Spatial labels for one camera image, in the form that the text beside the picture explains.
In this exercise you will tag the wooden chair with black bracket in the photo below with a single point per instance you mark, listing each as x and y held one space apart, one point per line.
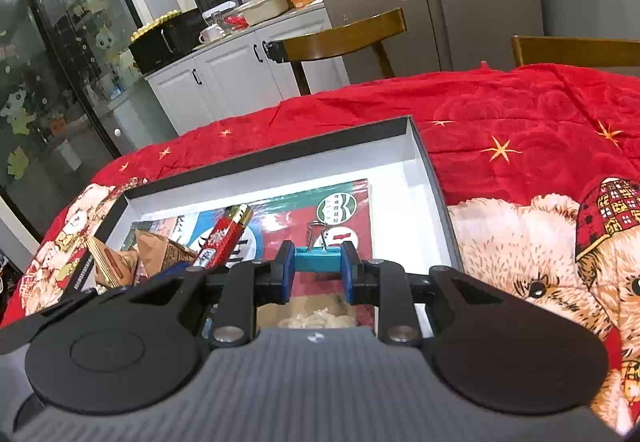
340 39

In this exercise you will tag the white cup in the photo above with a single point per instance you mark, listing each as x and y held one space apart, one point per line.
212 34

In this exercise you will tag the brown paper packet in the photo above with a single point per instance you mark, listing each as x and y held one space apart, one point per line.
160 252

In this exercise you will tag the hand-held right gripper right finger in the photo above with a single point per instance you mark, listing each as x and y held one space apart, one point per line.
350 274

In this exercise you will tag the red lighter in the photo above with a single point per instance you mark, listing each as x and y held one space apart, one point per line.
222 237

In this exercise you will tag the red teddy bear blanket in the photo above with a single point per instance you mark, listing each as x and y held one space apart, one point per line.
500 112

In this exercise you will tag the printed colourful paper sheet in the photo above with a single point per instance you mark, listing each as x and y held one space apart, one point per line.
300 212

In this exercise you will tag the teal binder clip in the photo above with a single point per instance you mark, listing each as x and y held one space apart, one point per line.
320 261

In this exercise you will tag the tray of gold chocolates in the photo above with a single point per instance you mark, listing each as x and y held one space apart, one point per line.
150 26

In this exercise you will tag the black shallow cardboard box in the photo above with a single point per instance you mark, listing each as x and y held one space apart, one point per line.
415 162

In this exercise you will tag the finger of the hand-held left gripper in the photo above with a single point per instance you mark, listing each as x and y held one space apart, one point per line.
30 331

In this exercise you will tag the glass sliding door with stickers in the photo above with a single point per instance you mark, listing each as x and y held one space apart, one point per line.
50 72

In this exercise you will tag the white kitchen cabinet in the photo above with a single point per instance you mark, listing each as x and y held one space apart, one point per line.
225 67

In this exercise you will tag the tan wooden block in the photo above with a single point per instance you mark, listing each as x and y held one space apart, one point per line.
107 262

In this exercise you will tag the red packet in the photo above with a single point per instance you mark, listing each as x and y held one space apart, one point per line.
236 22

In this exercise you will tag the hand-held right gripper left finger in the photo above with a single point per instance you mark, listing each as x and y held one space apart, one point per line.
286 272

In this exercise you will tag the black microwave oven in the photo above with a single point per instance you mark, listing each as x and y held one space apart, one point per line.
165 43

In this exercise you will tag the cream cooking pot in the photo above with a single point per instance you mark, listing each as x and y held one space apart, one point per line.
265 11

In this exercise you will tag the cream knitted scrunchie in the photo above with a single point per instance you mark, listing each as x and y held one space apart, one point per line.
315 319

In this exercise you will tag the white bin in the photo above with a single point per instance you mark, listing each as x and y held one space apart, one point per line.
68 156

